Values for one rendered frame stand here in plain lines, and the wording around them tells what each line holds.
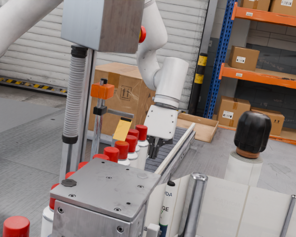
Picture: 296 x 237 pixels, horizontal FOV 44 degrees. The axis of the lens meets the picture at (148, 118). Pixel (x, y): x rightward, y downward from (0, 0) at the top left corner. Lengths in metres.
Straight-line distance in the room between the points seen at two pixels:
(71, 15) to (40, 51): 4.82
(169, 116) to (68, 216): 0.75
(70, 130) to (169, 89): 0.46
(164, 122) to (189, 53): 4.07
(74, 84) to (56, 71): 4.81
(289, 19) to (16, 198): 3.96
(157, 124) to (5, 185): 0.49
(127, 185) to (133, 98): 1.02
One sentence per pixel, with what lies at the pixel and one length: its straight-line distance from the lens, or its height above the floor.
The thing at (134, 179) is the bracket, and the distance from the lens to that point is 0.53.
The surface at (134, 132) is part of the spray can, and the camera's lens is 0.92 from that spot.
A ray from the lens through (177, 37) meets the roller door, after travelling 5.20.
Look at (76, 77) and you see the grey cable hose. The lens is 0.77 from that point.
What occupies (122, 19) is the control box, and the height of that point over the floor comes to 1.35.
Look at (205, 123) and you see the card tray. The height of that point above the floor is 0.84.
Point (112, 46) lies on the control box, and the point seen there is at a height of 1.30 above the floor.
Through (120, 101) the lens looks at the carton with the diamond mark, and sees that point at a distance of 1.53.
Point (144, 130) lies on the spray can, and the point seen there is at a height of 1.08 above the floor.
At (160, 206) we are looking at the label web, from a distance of 0.75.
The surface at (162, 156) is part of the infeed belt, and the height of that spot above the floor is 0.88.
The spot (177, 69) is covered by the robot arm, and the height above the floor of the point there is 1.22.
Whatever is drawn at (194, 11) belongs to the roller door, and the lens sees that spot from 5.19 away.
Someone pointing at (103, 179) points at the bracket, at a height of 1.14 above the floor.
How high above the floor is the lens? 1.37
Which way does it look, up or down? 16 degrees down
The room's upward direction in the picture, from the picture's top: 9 degrees clockwise
